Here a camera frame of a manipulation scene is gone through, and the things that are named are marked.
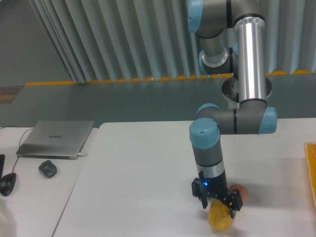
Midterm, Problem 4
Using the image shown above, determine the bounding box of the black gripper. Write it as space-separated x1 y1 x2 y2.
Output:
191 171 243 219

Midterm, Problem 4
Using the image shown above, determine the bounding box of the yellow bell pepper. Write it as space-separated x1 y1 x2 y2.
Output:
208 199 233 232

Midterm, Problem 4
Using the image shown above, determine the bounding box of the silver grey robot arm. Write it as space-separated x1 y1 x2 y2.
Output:
188 0 277 218

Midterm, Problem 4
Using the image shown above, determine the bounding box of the yellow plastic basket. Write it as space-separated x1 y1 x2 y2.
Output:
304 142 316 196

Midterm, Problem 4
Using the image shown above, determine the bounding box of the brown egg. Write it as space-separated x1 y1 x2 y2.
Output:
230 184 249 200

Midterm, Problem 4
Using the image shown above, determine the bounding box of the white usb plug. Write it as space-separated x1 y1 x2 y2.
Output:
78 153 88 157

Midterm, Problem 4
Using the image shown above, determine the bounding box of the silver closed laptop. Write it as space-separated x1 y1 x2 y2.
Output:
16 120 94 159

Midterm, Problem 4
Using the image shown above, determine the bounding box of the dark earbuds case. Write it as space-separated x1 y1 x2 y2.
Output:
39 160 57 178

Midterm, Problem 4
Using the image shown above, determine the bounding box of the grey pleated curtain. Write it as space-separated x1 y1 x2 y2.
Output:
31 0 316 83

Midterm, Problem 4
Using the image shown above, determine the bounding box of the black computer mouse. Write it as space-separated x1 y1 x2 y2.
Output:
0 172 17 197

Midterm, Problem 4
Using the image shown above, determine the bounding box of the black stick object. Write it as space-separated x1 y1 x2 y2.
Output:
0 154 5 179

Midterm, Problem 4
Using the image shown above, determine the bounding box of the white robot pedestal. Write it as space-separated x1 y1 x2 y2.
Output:
222 76 272 110

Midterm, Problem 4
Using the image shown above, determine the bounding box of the black mouse cable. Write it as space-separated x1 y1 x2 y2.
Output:
0 125 34 175

